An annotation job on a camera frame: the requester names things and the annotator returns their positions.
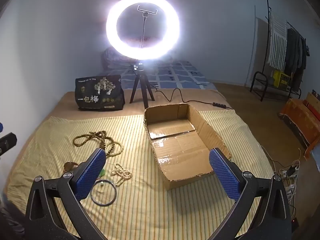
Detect yellow striped cloth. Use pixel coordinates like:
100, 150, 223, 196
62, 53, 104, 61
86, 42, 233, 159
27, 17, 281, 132
6, 109, 274, 240

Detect tan bed sheet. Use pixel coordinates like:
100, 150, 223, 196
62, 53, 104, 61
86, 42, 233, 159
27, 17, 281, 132
5, 81, 283, 240

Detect ring light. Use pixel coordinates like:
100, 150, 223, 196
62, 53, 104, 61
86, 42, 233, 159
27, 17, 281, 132
106, 0, 180, 61

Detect black power cable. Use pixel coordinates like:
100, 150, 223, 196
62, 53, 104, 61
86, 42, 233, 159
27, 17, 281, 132
150, 86, 234, 110

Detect brown strap wristwatch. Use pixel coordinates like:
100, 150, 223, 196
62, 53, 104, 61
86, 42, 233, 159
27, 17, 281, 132
63, 162, 79, 173

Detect dark hanging clothes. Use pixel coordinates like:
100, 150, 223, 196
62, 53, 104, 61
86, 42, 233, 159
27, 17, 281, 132
284, 27, 308, 90

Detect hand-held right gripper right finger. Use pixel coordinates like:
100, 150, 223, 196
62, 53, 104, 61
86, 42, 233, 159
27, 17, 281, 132
209, 147, 293, 240

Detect black clothes rack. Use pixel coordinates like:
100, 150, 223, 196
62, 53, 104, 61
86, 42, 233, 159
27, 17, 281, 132
250, 0, 312, 102

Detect silver bangle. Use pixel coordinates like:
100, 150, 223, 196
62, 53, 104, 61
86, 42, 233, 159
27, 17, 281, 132
90, 179, 117, 207

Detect blue patterned bed sheet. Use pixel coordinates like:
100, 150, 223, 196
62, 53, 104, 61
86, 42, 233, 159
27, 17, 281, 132
120, 59, 217, 90

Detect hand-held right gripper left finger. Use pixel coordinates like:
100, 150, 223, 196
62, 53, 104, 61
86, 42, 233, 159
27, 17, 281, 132
25, 148, 107, 240

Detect phone holder clamp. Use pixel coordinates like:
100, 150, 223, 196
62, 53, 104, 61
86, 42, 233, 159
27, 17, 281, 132
137, 5, 158, 48

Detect brown wooden bead necklace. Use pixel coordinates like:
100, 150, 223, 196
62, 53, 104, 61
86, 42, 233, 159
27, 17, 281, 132
72, 130, 118, 155

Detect cardboard piece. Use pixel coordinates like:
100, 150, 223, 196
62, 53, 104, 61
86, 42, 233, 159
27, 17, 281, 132
306, 92, 320, 110

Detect white striped hanging cloth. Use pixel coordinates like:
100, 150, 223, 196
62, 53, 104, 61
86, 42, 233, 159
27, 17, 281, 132
267, 10, 288, 69

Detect yellow box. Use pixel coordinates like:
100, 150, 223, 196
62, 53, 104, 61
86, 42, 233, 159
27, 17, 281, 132
271, 70, 292, 88

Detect white power strip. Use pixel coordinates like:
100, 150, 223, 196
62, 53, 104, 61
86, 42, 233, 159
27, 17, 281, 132
279, 169, 297, 178

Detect white pearl necklace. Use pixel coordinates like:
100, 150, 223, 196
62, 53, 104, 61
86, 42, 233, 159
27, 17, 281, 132
111, 163, 133, 187

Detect tall leaning panel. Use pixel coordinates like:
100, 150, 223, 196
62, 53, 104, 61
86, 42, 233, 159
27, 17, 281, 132
246, 5, 270, 87

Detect black printed snack bag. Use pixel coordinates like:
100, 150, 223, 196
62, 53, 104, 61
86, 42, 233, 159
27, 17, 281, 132
75, 75, 125, 111

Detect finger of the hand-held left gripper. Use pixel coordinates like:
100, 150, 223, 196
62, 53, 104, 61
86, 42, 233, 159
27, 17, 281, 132
0, 133, 17, 155

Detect cardboard box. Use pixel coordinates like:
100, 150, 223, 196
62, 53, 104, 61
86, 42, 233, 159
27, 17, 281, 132
143, 103, 232, 190

